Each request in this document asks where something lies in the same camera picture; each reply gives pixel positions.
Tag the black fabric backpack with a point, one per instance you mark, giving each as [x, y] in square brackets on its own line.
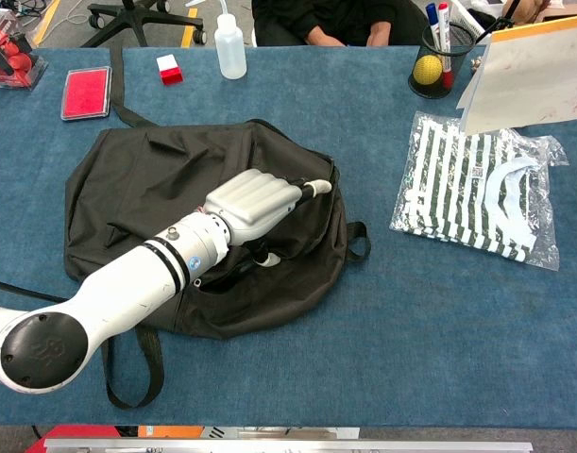
[151, 189]

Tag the blue marker pen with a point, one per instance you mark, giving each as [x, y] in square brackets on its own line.
[432, 21]

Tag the yellow foam ball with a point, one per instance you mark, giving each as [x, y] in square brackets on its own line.
[428, 70]

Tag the black office chair base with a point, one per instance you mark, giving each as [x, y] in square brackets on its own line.
[141, 14]

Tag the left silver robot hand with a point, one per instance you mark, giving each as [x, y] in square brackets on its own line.
[250, 203]

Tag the white yellow Lexicon book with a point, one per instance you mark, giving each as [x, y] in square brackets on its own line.
[533, 80]

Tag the person in black clothes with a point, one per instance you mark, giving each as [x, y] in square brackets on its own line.
[340, 21]

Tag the small red white box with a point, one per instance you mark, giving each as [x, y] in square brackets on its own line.
[170, 71]

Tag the red marker pen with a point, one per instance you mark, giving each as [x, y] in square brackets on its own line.
[445, 28]

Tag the aluminium profile rail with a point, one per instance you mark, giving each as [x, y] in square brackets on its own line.
[288, 446]

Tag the red plastic bin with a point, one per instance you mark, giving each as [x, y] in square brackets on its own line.
[75, 431]

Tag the striped shirt in plastic bag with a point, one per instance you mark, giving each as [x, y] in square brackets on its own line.
[467, 198]

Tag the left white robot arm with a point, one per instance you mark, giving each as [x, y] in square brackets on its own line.
[118, 292]

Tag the translucent plastic squeeze bottle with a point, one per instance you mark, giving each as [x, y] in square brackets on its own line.
[230, 52]

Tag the red ink pad clear case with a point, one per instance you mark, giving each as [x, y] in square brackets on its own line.
[86, 93]

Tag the black mesh pen holder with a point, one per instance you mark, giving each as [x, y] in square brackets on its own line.
[460, 47]

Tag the clear box with red items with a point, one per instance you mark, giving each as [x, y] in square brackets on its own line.
[9, 66]

